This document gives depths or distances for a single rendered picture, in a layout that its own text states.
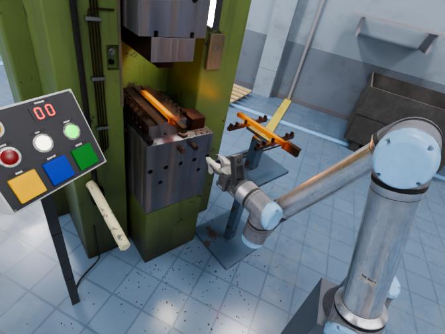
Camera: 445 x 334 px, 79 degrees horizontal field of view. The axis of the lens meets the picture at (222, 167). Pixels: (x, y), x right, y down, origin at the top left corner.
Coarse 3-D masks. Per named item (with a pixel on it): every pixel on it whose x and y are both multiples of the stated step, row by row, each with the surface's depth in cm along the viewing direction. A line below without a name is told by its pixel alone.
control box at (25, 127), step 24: (48, 96) 85; (72, 96) 91; (0, 120) 74; (24, 120) 79; (48, 120) 84; (72, 120) 91; (0, 144) 74; (24, 144) 78; (72, 144) 91; (96, 144) 98; (0, 168) 73; (24, 168) 78; (72, 168) 90; (0, 192) 73; (48, 192) 84
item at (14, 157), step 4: (4, 152) 74; (8, 152) 75; (12, 152) 76; (16, 152) 76; (0, 156) 73; (4, 156) 74; (8, 156) 75; (12, 156) 76; (16, 156) 76; (4, 160) 74; (8, 160) 75; (12, 160) 76; (16, 160) 76; (8, 164) 75; (12, 164) 76
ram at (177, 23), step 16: (128, 0) 96; (144, 0) 92; (160, 0) 95; (176, 0) 98; (192, 0) 102; (208, 0) 106; (128, 16) 99; (144, 16) 95; (160, 16) 98; (176, 16) 101; (192, 16) 105; (208, 16) 110; (144, 32) 98; (160, 32) 101; (176, 32) 105; (192, 32) 111
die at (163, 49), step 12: (132, 36) 112; (144, 36) 104; (156, 36) 102; (132, 48) 115; (144, 48) 107; (156, 48) 104; (168, 48) 107; (180, 48) 110; (192, 48) 113; (156, 60) 107; (168, 60) 110; (180, 60) 113; (192, 60) 117
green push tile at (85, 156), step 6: (84, 144) 94; (90, 144) 95; (72, 150) 90; (78, 150) 91; (84, 150) 93; (90, 150) 95; (78, 156) 91; (84, 156) 93; (90, 156) 95; (96, 156) 97; (78, 162) 91; (84, 162) 93; (90, 162) 95; (96, 162) 97; (84, 168) 93
